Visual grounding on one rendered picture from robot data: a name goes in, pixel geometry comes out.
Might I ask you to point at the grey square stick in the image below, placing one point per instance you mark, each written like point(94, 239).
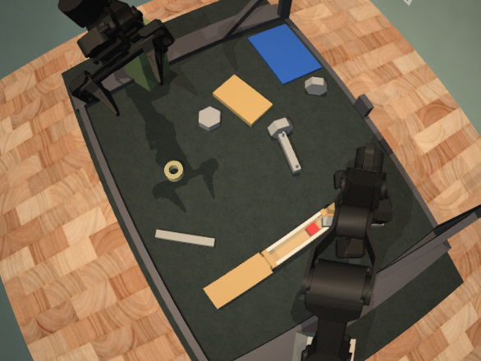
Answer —
point(327, 221)

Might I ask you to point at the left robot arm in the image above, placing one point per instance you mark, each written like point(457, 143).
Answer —
point(336, 292)

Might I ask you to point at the blue flat rectangular slab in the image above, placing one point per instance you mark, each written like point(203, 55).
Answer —
point(284, 53)

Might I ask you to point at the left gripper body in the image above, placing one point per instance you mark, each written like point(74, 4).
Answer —
point(347, 247)

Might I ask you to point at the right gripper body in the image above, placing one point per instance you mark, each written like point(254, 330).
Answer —
point(117, 54)

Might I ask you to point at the cream roll of tape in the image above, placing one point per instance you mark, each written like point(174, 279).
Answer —
point(171, 165)

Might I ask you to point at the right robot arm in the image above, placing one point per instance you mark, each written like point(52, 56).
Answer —
point(102, 23)

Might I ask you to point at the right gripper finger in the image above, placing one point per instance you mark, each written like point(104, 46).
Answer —
point(150, 45)
point(101, 93)

